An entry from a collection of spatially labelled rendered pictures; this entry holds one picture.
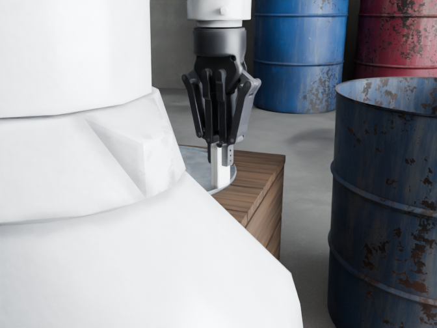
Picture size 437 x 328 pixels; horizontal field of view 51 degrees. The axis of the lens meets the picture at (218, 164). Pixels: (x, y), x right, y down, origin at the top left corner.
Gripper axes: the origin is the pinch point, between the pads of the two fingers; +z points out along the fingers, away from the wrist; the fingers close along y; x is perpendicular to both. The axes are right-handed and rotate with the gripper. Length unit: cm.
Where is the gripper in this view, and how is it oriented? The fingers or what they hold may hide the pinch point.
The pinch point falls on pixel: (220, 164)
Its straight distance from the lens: 70.1
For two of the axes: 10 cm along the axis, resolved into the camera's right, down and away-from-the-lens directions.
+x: 6.1, -2.6, 7.5
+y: 7.9, 1.9, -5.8
